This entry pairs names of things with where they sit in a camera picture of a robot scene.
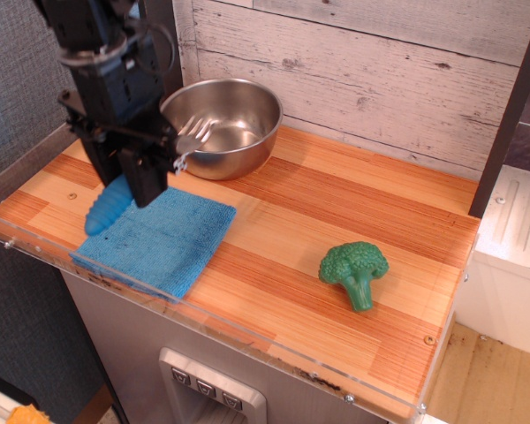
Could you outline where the green toy broccoli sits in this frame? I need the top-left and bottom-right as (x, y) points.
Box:
(319, 241), (390, 312)

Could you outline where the blue knitted napkin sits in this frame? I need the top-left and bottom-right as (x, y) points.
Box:
(72, 187), (237, 299)

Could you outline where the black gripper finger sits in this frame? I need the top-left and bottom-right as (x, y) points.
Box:
(118, 148), (168, 208)
(81, 139), (122, 186)

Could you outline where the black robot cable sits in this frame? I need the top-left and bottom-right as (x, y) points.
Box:
(127, 17), (178, 79)

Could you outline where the clear acrylic table guard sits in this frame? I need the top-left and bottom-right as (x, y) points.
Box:
(0, 118), (481, 420)

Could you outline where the stainless steel bowl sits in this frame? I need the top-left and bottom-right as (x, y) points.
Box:
(161, 79), (283, 180)

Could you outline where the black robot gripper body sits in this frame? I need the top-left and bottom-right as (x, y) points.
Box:
(58, 48), (176, 148)

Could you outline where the silver toy fridge cabinet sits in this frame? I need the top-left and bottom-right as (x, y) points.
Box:
(60, 269), (394, 424)

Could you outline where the white toy sink unit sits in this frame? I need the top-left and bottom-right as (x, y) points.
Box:
(454, 166), (530, 353)

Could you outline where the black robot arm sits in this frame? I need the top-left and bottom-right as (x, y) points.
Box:
(35, 1), (184, 207)

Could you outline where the fork with blue handle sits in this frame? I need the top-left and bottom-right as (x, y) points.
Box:
(85, 117), (216, 236)

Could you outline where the orange object bottom left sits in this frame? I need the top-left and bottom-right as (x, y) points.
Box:
(5, 405), (50, 424)

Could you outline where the grey water dispenser panel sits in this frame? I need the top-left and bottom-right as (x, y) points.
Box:
(159, 347), (268, 423)

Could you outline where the dark wooden post right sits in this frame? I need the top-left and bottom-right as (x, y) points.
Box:
(468, 40), (530, 218)

